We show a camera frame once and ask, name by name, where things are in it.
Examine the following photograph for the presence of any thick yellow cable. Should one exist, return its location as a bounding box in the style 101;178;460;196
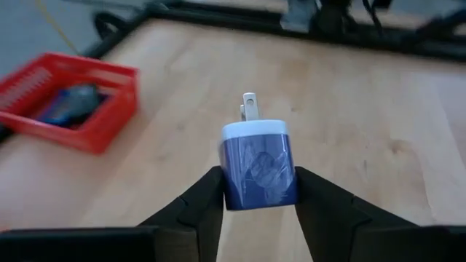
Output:
34;0;79;55

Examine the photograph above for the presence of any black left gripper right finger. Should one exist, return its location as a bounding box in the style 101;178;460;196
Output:
294;166;418;262

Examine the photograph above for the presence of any purple blue wall charger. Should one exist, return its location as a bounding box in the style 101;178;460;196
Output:
218;92;300;211

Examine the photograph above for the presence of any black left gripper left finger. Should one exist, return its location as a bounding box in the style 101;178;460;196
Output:
137;166;225;262

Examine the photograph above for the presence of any black cable with loop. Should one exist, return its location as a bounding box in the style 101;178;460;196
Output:
92;10;127;39

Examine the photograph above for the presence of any red plastic mesh basket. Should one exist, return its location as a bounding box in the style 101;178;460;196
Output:
0;52;140;156

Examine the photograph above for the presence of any blue box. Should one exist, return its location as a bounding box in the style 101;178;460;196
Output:
36;87;110;128

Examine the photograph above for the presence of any black wall charger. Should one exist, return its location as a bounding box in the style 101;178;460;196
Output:
65;83;102;112

